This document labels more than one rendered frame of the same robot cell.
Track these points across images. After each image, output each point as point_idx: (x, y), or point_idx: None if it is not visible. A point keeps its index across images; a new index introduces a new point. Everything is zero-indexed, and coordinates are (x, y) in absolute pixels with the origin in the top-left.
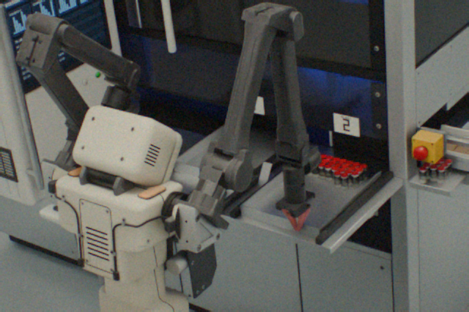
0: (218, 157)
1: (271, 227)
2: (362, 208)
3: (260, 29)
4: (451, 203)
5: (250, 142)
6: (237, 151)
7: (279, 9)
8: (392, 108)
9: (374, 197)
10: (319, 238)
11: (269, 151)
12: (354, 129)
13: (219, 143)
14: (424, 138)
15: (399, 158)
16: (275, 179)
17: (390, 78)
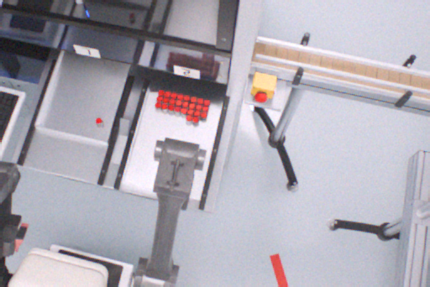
0: (149, 281)
1: (154, 195)
2: (219, 149)
3: (178, 201)
4: None
5: (88, 70)
6: (169, 279)
7: (189, 165)
8: (235, 70)
9: (223, 131)
10: (202, 207)
11: (110, 80)
12: (194, 75)
13: (149, 274)
14: (264, 86)
15: (237, 91)
16: (136, 133)
17: (237, 56)
